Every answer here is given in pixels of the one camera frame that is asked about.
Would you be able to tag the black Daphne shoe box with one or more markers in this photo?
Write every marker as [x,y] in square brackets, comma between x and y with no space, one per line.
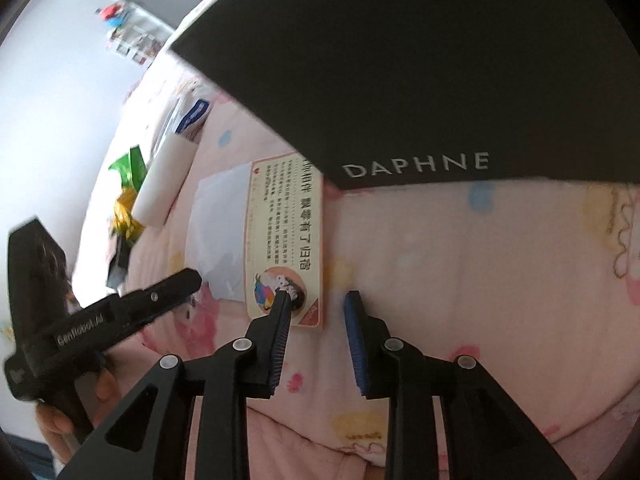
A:
[391,92]

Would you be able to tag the person left hand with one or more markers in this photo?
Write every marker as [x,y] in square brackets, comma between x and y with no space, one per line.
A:
[82,394]

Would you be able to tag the pink cartoon bedspread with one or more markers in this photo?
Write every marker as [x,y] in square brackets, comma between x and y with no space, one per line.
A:
[539,281]

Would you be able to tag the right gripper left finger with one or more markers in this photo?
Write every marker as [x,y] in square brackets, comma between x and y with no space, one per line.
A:
[190,415]

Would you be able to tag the small black frame box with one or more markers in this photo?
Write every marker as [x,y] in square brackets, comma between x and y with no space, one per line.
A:
[118,266]

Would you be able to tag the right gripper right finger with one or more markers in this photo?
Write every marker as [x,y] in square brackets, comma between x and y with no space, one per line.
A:
[487,435]

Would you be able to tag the white paper roll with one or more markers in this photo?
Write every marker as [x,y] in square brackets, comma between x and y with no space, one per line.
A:
[165,177]

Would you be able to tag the beige printed card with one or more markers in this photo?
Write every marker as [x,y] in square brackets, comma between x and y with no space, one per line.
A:
[283,237]

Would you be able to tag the white shelf rack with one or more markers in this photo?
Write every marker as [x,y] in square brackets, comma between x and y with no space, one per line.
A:
[131,32]

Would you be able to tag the yellow snack packet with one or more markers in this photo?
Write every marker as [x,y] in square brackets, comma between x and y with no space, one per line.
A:
[124,224]

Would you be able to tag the anime sticker bag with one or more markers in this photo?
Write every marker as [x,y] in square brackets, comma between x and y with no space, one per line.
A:
[216,229]

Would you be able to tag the white wet wipes pack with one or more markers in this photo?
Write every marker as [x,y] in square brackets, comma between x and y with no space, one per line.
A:
[185,119]

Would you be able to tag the green snack packet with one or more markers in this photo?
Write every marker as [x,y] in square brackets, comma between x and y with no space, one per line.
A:
[131,169]

